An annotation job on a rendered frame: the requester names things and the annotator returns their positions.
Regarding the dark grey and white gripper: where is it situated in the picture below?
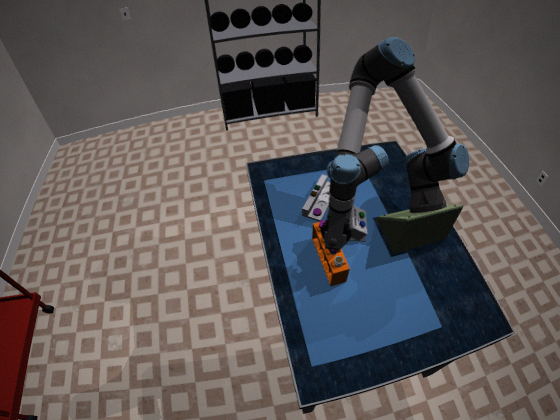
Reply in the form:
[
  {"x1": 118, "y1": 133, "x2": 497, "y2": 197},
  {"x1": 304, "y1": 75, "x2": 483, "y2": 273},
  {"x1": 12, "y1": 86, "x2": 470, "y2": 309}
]
[{"x1": 321, "y1": 203, "x2": 352, "y2": 249}]

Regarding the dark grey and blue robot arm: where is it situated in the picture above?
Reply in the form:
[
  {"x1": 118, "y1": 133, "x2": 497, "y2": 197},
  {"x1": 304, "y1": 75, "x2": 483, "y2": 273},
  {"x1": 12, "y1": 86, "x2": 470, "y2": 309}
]
[{"x1": 325, "y1": 37, "x2": 469, "y2": 251}]

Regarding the orange tube rack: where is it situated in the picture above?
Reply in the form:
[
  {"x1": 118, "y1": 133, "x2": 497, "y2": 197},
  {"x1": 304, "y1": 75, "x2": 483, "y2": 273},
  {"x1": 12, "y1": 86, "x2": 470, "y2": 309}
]
[{"x1": 312, "y1": 222, "x2": 350, "y2": 286}]

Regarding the white button housing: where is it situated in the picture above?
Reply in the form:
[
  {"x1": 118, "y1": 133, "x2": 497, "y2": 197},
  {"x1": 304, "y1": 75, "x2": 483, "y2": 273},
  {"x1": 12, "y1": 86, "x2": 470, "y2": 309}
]
[{"x1": 349, "y1": 205, "x2": 367, "y2": 242}]

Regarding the blue flat work mat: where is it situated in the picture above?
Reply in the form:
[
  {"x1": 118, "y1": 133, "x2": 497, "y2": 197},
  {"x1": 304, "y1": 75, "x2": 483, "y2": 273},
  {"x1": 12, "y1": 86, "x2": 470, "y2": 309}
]
[{"x1": 264, "y1": 170, "x2": 442, "y2": 367}]

